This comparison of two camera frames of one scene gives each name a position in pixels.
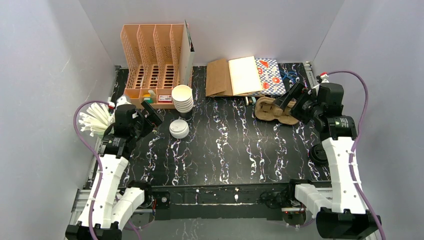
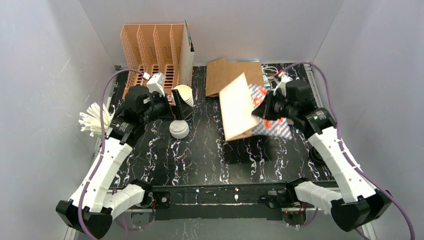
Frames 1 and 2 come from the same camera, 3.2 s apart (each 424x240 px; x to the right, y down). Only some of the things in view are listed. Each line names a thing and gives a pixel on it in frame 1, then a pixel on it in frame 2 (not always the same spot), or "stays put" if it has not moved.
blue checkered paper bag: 271,80 to 277,128
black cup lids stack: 318,155 stays put
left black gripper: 141,120 to 175,103
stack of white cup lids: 179,129 stays put
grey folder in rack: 186,57 stays put
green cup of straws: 96,120 stays put
